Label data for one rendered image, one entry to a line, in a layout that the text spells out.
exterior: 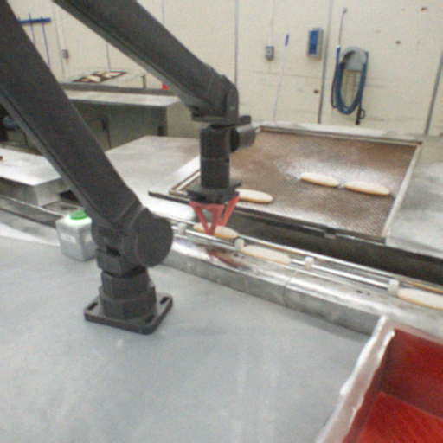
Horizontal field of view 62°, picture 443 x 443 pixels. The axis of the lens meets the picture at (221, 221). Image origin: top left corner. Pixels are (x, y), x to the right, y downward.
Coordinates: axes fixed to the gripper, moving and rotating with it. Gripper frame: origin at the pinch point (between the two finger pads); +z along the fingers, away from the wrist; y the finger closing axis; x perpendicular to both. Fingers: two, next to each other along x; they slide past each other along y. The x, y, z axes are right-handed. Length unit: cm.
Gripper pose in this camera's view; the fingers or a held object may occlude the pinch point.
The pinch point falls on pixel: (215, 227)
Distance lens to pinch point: 74.3
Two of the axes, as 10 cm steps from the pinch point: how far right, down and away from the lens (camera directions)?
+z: 0.0, 9.2, 4.0
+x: -8.5, -2.1, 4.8
